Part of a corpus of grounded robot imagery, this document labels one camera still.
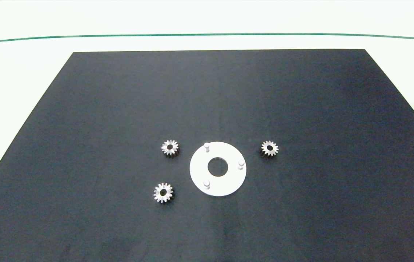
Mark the dark mat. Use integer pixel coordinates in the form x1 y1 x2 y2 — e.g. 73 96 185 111
0 48 414 262

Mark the round white plate with pins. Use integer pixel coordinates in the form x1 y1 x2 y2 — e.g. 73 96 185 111
189 142 247 197

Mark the thin green tape line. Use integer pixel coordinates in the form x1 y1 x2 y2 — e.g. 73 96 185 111
0 33 414 44

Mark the small steel gear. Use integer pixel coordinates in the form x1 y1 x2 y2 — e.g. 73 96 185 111
153 182 174 204
260 140 279 158
161 139 180 158

